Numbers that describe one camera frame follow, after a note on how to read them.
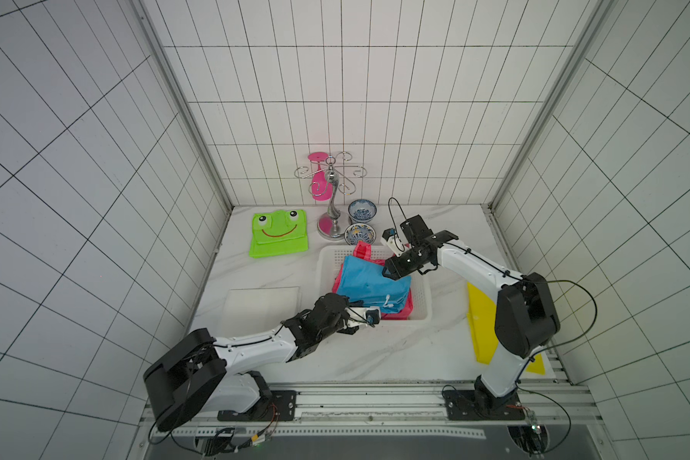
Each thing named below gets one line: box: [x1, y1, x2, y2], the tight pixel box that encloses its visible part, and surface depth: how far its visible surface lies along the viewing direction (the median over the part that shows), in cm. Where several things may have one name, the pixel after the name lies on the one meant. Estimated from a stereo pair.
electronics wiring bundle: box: [170, 403, 279, 459], surface depth 69 cm
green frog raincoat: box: [249, 208, 309, 259], surface depth 112 cm
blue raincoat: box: [337, 254, 413, 314], surface depth 93 cm
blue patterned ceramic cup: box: [344, 222, 377, 246], surface depth 109 cm
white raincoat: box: [221, 286, 302, 338], surface depth 94 cm
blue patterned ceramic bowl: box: [347, 199, 378, 224], surface depth 119 cm
